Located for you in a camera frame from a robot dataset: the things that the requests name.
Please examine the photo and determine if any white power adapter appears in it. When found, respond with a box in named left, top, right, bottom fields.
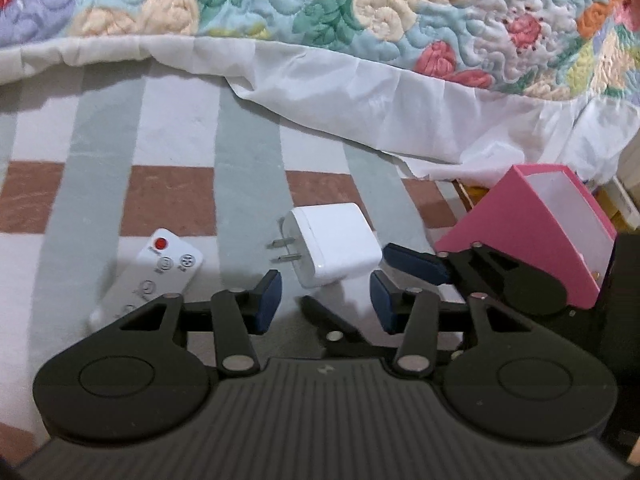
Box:
left=268, top=203, right=382, bottom=288

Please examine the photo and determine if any white bed skirt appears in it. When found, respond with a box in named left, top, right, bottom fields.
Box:
left=1, top=35, right=639, bottom=185

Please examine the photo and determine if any white remote with red button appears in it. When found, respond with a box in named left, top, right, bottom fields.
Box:
left=88, top=229, right=204, bottom=333

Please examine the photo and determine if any striped checkered rug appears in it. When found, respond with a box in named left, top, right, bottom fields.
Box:
left=1, top=62, right=470, bottom=464

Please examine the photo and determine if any pink cardboard box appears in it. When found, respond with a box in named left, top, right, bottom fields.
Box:
left=435, top=165, right=617, bottom=310

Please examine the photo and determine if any floral quilted bedspread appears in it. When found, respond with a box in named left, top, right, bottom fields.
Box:
left=1, top=0, right=639, bottom=103

